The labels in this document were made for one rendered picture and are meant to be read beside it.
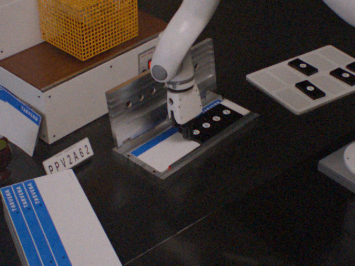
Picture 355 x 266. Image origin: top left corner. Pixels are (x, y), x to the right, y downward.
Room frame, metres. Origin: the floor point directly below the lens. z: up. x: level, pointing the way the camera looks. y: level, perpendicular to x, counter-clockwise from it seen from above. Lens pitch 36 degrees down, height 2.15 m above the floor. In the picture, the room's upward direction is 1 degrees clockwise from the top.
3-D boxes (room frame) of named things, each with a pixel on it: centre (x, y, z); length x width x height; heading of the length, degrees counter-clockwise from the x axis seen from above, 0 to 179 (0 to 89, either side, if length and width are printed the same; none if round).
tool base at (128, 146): (1.68, -0.03, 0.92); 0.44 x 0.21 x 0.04; 137
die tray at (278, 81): (2.02, -0.47, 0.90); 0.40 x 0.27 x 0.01; 125
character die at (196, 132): (1.66, -0.06, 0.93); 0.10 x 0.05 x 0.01; 47
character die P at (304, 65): (2.08, -0.44, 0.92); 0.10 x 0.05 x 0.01; 39
